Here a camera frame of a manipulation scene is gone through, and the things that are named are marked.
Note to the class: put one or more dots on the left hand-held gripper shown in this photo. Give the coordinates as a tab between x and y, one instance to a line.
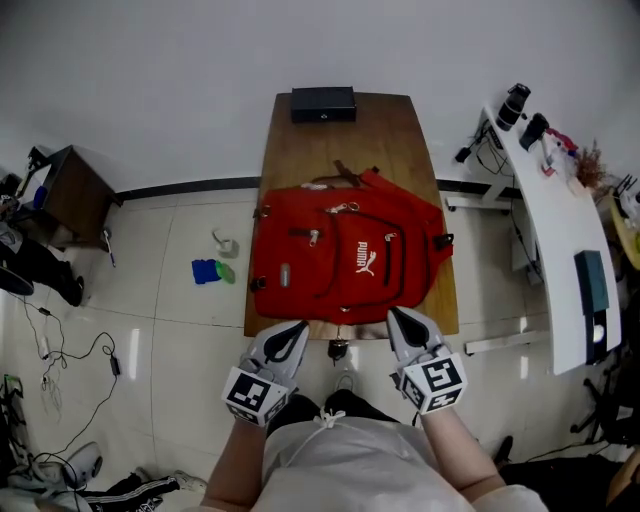
250	392

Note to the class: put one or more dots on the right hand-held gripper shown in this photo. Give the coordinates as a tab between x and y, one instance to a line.
437	382

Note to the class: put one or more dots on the red backpack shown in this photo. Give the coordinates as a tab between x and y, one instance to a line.
300	270

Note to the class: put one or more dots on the person's right forearm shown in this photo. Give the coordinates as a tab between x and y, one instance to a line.
455	450

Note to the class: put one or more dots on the person's left forearm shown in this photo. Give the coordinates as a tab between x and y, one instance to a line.
235	465

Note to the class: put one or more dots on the small black pouch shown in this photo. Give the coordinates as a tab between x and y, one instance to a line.
338	349

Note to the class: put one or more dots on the person's black trousers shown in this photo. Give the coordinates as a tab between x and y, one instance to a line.
300	407

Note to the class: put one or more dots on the green plastic item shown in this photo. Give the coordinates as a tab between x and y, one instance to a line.
226	272

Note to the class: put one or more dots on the blue cloth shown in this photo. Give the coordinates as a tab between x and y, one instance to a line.
204	271

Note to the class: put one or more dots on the person's white shirt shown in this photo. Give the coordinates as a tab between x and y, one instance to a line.
350	470

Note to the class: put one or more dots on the curved white desk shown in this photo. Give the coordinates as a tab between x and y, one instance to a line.
555	225

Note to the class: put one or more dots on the dark teal box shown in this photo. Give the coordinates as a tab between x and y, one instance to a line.
591	280

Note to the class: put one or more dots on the black plug adapter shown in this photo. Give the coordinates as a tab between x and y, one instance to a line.
462	154

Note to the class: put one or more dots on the open black box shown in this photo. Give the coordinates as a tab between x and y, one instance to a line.
602	335

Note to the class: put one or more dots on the pen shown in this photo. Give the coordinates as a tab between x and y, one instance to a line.
108	247

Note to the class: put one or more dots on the brown wooden table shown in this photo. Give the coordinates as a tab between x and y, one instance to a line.
345	145

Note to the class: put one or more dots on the black office chair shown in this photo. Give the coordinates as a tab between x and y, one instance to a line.
612	400

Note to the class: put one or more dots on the round yellow table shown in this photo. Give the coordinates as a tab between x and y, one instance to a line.
625	235

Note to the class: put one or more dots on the black travel mug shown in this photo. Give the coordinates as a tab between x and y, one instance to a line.
532	131

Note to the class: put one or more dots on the grey round device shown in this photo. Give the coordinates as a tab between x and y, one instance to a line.
82	465

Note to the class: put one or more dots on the black rectangular box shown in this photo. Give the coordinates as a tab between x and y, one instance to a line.
324	104

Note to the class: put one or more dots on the dried brown plant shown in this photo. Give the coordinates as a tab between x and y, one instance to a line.
590	167

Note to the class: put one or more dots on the dark grey tumbler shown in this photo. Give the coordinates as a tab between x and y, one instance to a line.
512	107

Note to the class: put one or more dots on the brown side cabinet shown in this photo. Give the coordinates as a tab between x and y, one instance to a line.
80	195

